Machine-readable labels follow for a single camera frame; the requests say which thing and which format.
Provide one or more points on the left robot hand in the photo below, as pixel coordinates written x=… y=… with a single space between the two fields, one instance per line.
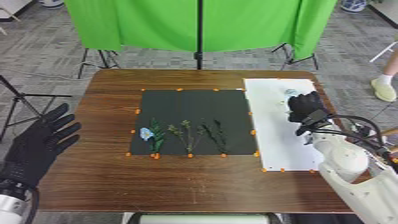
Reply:
x=36 y=146

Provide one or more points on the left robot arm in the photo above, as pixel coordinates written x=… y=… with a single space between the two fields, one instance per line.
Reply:
x=11 y=206

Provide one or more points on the white sheet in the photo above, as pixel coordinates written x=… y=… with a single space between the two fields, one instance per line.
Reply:
x=278 y=140

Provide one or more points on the pale grey bar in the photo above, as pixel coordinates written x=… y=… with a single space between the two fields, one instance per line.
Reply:
x=205 y=219

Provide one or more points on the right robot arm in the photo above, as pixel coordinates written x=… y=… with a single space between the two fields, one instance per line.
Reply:
x=356 y=180

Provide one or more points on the black backdrop stand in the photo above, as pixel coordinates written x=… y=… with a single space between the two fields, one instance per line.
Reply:
x=102 y=60
x=290 y=55

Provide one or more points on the black tripod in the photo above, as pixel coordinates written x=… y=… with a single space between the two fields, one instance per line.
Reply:
x=20 y=97

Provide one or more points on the black pole stand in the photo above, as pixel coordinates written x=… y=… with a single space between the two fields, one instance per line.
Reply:
x=199 y=40

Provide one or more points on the dark mat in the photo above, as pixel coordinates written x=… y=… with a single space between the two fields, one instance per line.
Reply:
x=196 y=110

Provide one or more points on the blue flower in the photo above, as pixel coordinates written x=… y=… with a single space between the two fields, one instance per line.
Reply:
x=146 y=133

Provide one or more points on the green sprig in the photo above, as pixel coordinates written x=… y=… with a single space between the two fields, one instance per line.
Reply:
x=187 y=135
x=157 y=136
x=219 y=135

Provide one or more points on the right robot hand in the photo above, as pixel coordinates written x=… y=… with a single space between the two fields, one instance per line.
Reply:
x=306 y=106

